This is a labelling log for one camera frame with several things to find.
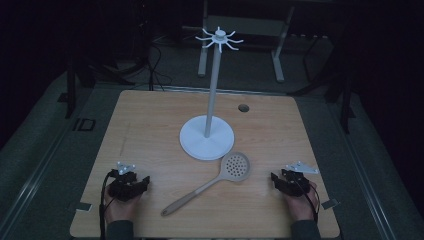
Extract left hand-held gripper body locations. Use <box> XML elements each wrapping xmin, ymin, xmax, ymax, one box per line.
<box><xmin>107</xmin><ymin>161</ymin><xmax>144</xmax><ymax>203</ymax></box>

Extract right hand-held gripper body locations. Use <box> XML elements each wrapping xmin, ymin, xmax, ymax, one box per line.
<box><xmin>279</xmin><ymin>161</ymin><xmax>320</xmax><ymax>198</ymax></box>

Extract grey slotted skimmer spoon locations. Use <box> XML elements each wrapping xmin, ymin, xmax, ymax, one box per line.
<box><xmin>160</xmin><ymin>151</ymin><xmax>251</xmax><ymax>217</ymax></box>

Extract white utensil hook stand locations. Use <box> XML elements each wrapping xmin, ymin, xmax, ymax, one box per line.
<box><xmin>179</xmin><ymin>26</ymin><xmax>245</xmax><ymax>162</ymax></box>

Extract person's left hand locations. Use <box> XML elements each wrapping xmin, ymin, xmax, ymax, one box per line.
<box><xmin>103</xmin><ymin>186</ymin><xmax>144</xmax><ymax>224</ymax></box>

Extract person's right hand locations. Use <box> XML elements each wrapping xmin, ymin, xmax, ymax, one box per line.
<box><xmin>282</xmin><ymin>182</ymin><xmax>320</xmax><ymax>222</ymax></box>

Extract grey tape piece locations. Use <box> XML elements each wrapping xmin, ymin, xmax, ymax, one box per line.
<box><xmin>320</xmin><ymin>198</ymin><xmax>340</xmax><ymax>211</ymax></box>
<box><xmin>75</xmin><ymin>201</ymin><xmax>94</xmax><ymax>213</ymax></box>

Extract black tripod stand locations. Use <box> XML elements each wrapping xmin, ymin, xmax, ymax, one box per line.
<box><xmin>57</xmin><ymin>46</ymin><xmax>138</xmax><ymax>120</ymax></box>
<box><xmin>289</xmin><ymin>33</ymin><xmax>358</xmax><ymax>135</ymax></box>

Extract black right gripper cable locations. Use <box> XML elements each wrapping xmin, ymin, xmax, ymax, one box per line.
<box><xmin>298</xmin><ymin>179</ymin><xmax>322</xmax><ymax>225</ymax></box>

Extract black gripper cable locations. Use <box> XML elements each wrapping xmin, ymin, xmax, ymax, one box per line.
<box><xmin>298</xmin><ymin>179</ymin><xmax>322</xmax><ymax>225</ymax></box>
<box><xmin>98</xmin><ymin>169</ymin><xmax>116</xmax><ymax>240</ymax></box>

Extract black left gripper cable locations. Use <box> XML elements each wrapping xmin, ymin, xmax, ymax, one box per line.
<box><xmin>98</xmin><ymin>169</ymin><xmax>116</xmax><ymax>240</ymax></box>

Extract black rectangular floor bracket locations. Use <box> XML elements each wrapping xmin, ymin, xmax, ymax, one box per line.
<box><xmin>72</xmin><ymin>117</ymin><xmax>97</xmax><ymax>132</ymax></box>

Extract black floor cables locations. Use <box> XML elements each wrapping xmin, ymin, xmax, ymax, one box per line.
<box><xmin>145</xmin><ymin>41</ymin><xmax>174</xmax><ymax>92</ymax></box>

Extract grey metal table frame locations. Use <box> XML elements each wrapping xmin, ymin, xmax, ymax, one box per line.
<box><xmin>197</xmin><ymin>0</ymin><xmax>297</xmax><ymax>84</ymax></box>

